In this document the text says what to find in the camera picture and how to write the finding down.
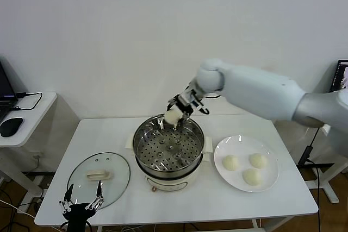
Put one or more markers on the white steamed baozi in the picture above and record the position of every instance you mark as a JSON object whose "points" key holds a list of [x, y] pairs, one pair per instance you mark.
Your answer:
{"points": [[258, 160], [173, 116], [253, 177], [230, 162]]}

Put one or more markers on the cream electric cooking pot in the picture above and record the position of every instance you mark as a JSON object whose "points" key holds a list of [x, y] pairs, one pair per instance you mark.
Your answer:
{"points": [[166, 183]]}

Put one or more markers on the round white plate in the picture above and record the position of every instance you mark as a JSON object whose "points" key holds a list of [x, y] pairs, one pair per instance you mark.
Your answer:
{"points": [[225, 147]]}

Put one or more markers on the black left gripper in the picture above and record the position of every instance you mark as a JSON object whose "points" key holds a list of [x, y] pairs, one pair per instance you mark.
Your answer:
{"points": [[77, 213]]}

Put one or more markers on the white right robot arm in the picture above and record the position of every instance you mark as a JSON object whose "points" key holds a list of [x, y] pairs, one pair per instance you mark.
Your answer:
{"points": [[258, 93]]}

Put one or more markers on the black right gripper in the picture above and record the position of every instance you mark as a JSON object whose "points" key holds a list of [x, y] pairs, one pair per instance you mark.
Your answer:
{"points": [[186, 104]]}

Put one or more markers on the stainless steel steamer basket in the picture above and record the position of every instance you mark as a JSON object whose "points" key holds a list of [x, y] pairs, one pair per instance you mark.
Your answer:
{"points": [[152, 139]]}

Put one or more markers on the black laptop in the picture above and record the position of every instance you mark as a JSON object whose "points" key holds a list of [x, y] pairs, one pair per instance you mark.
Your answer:
{"points": [[4, 90], [341, 77]]}

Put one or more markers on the black computer mouse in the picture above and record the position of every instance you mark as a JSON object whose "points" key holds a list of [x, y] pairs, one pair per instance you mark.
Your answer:
{"points": [[11, 127]]}

